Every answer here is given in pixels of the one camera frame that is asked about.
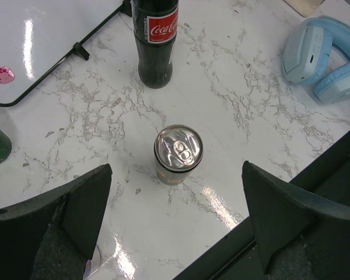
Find whiteboard with red writing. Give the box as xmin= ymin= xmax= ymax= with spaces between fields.
xmin=0 ymin=0 xmax=131 ymax=107

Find dark beverage can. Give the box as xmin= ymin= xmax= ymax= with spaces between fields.
xmin=153 ymin=124 xmax=204 ymax=186

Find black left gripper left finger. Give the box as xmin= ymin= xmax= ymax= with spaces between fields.
xmin=0 ymin=164 xmax=113 ymax=279

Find light blue headphones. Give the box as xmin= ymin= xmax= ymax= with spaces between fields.
xmin=282 ymin=16 xmax=350 ymax=104

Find beige canvas tote bag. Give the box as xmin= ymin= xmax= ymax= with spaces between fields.
xmin=284 ymin=0 xmax=324 ymax=18

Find cola glass bottle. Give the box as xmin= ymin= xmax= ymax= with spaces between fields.
xmin=131 ymin=0 xmax=179 ymax=89

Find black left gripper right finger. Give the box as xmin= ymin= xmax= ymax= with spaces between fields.
xmin=242 ymin=161 xmax=350 ymax=279

